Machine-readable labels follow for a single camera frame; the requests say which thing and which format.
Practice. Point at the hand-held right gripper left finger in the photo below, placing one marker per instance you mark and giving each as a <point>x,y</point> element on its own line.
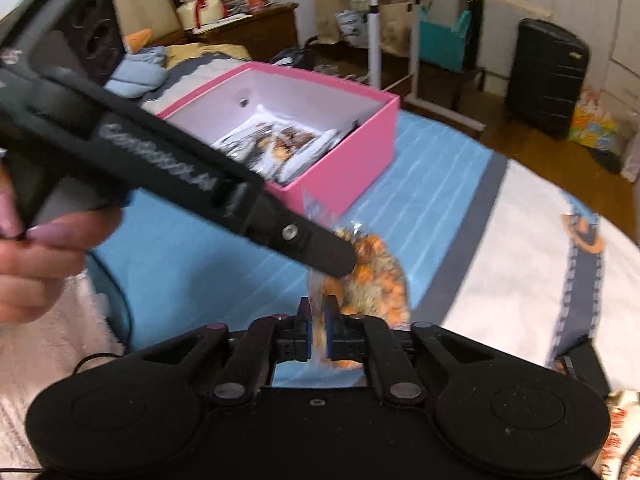
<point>302,327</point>

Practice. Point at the colourful bag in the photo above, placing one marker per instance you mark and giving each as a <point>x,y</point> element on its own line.
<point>592,122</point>

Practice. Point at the white fluffy blanket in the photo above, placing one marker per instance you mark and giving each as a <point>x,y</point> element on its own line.
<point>50,385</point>

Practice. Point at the white rolling table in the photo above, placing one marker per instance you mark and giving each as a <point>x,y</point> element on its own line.
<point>375,50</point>

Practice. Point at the brown paper bag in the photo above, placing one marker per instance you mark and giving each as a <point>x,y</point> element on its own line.
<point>397,27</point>
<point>327,17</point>

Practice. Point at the white packet with orange print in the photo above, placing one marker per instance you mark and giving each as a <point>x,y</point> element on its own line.
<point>280,147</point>

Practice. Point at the pink box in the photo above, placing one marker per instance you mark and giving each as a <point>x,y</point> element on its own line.
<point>350,160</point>

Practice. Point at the blue and white printed blanket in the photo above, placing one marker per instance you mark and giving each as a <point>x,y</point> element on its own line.
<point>450,200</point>

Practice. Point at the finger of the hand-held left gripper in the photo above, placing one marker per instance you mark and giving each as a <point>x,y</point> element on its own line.
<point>310,250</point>

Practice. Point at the person's left hand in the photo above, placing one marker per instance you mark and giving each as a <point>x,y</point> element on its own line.
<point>40,270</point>

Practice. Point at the wooden dresser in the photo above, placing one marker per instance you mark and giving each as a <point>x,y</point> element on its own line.
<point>270,35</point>

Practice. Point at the black bag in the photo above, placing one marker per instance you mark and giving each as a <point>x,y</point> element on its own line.
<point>295,57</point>

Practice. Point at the teal bag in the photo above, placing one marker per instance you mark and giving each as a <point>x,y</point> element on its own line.
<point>442,42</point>

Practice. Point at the white plastic bag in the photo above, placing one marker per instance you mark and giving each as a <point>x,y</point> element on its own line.
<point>352,25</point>

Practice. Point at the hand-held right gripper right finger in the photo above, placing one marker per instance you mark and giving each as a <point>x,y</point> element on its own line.
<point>331,325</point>

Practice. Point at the clear bag of orange snacks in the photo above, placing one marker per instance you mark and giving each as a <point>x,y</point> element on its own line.
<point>380,280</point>

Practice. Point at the beige panel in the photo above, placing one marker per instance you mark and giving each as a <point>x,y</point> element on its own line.
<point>145,10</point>

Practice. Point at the blue plush toy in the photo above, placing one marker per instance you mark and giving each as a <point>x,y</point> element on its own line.
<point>140,72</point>

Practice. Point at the black suitcase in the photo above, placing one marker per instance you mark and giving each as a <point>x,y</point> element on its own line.
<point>545,80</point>

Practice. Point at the yellow pillow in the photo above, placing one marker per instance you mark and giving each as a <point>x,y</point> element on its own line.
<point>210,52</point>

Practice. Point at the white gift box red ribbon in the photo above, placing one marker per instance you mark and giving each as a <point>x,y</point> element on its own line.
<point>200,12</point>

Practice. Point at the white snack packet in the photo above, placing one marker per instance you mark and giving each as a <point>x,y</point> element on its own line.
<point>232,142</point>
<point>315,160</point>

